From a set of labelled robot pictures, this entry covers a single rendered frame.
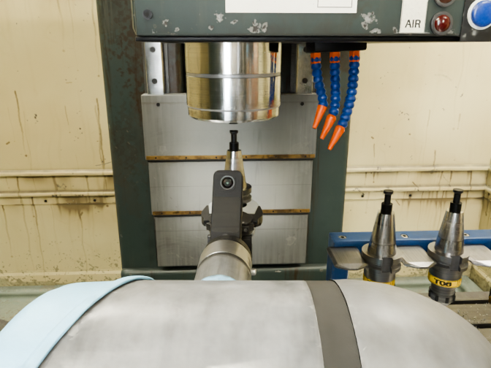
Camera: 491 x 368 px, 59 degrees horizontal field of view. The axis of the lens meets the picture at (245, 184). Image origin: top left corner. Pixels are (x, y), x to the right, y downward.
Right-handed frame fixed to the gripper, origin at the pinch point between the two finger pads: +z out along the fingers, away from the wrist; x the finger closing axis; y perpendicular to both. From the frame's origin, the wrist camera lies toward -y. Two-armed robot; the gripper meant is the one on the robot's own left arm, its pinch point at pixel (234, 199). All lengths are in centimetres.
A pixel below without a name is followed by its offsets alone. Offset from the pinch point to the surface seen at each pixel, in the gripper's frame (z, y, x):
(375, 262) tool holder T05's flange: -15.0, 4.6, 22.9
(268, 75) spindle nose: -6.3, -23.1, 5.9
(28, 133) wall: 75, 3, -79
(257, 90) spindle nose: -7.9, -20.9, 4.2
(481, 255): -11.4, 4.9, 40.7
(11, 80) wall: 75, -15, -82
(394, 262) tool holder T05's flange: -15.2, 4.4, 25.7
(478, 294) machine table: 28, 37, 64
